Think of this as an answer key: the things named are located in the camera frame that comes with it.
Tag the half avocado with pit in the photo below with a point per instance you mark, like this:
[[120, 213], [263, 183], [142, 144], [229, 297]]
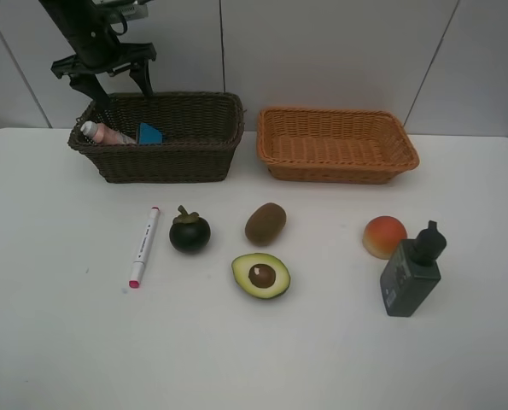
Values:
[[261, 275]]

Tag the orange wicker basket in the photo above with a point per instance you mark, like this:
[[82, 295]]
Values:
[[334, 145]]

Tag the pink liquid bottle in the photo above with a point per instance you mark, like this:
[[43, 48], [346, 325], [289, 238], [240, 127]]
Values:
[[99, 133]]

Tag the black whiteboard eraser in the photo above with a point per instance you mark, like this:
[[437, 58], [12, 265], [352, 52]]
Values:
[[149, 135]]

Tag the dark purple mangosteen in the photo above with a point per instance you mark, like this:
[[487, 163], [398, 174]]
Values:
[[189, 233]]

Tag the dark green pump bottle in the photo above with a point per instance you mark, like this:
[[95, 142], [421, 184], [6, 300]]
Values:
[[412, 272]]

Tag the dark brown wicker basket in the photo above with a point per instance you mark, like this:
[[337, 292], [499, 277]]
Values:
[[201, 130]]

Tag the brown kiwi fruit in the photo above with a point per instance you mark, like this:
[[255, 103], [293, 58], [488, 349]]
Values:
[[265, 224]]

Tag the orange peach fruit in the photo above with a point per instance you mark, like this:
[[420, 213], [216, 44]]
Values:
[[382, 236]]

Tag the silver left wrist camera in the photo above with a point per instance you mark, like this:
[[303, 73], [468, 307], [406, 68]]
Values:
[[129, 10]]

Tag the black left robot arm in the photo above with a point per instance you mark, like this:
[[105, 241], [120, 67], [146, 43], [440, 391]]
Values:
[[93, 30]]

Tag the white red marker pen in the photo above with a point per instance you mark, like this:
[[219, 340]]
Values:
[[142, 255]]

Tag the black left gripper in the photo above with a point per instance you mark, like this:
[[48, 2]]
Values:
[[113, 58]]

